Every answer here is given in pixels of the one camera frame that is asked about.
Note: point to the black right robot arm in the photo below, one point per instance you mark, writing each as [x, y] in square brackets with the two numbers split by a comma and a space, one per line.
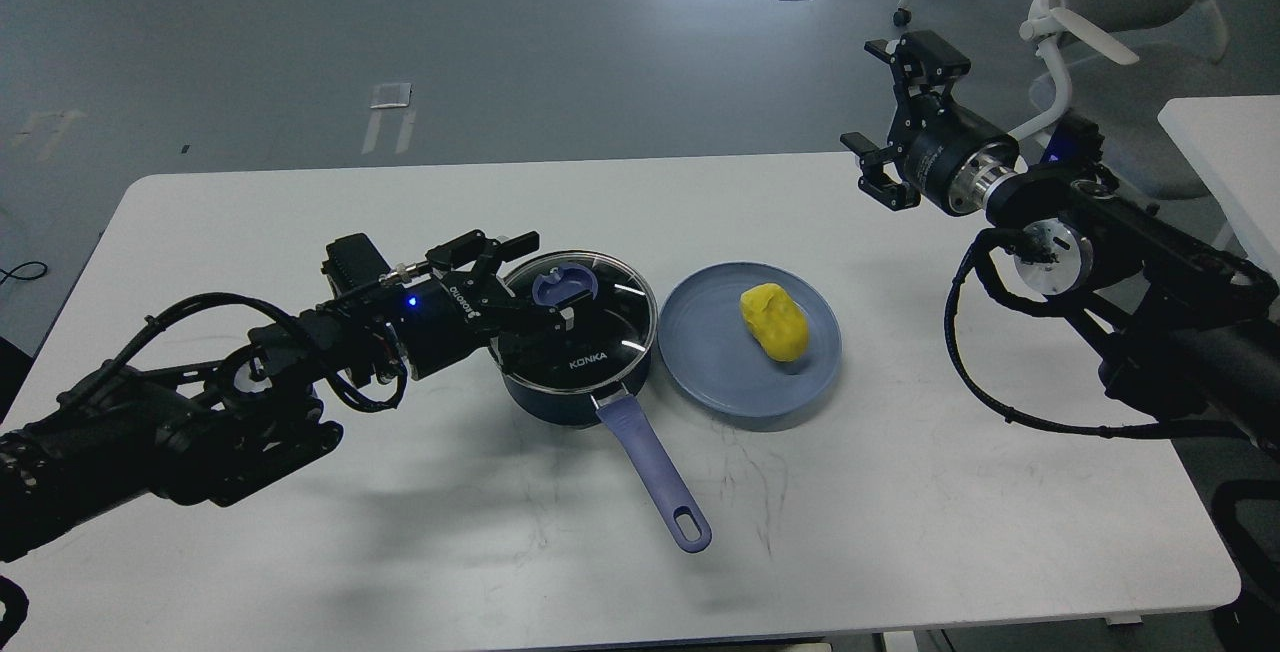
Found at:
[1186, 333]

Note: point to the white side table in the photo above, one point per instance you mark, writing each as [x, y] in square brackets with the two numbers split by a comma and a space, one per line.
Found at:
[1233, 144]

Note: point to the grey white office chair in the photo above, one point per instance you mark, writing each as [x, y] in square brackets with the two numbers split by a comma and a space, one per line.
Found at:
[1092, 74]

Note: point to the blue round plate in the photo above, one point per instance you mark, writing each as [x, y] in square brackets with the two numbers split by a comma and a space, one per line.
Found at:
[712, 357]

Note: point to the yellow potato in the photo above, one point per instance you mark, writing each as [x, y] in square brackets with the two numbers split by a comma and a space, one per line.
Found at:
[775, 321]

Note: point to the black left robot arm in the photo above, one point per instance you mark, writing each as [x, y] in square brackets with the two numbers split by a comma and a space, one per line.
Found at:
[220, 431]

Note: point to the glass pot lid purple knob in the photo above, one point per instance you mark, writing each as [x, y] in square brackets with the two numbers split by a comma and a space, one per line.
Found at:
[611, 345]

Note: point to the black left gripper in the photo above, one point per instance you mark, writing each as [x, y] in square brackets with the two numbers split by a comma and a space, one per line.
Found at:
[441, 319]

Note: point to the dark blue saucepan purple handle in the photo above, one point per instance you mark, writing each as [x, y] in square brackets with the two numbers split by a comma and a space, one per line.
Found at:
[621, 413]

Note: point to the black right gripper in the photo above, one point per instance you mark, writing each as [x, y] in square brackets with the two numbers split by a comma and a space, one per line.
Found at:
[949, 154]

